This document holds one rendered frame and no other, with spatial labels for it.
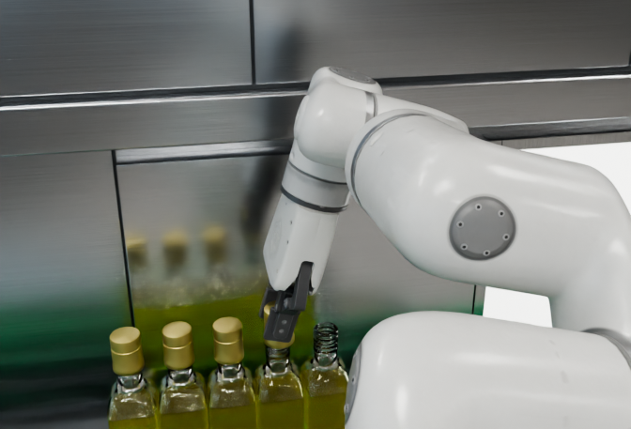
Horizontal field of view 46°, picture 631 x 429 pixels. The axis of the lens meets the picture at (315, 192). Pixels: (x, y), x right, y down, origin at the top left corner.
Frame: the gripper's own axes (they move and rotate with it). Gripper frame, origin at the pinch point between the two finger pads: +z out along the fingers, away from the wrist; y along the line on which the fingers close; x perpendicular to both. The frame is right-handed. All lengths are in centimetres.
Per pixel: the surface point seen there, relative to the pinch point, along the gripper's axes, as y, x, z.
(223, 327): -0.8, -5.5, 3.1
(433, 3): -16.5, 12.2, -36.2
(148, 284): -13.2, -13.7, 6.4
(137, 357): -0.2, -14.3, 8.2
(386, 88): -14.3, 9.1, -25.2
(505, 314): -13.7, 37.1, 2.8
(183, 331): -0.7, -9.9, 4.4
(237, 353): 0.2, -3.4, 5.8
